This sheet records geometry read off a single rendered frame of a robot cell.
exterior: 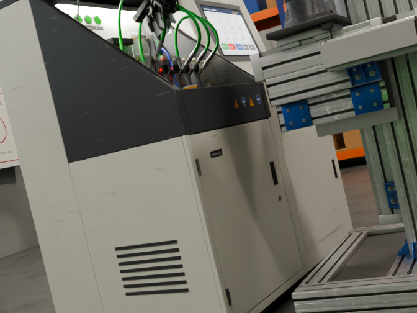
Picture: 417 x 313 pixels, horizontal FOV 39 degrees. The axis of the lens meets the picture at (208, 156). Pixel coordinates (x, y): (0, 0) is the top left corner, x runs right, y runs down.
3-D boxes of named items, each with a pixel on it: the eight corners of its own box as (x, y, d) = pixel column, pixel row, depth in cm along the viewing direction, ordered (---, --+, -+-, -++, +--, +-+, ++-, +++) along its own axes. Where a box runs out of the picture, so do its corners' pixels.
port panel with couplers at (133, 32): (147, 89, 272) (131, 23, 271) (141, 90, 274) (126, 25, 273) (163, 87, 283) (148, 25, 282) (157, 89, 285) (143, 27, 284)
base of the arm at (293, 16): (337, 20, 190) (331, -10, 190) (325, 17, 177) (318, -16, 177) (294, 33, 197) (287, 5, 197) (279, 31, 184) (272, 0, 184)
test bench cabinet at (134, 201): (236, 356, 203) (184, 135, 201) (113, 354, 234) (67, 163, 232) (310, 288, 263) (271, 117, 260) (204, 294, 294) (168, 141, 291)
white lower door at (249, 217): (234, 324, 205) (190, 135, 203) (229, 324, 206) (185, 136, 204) (304, 267, 260) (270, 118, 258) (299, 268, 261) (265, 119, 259)
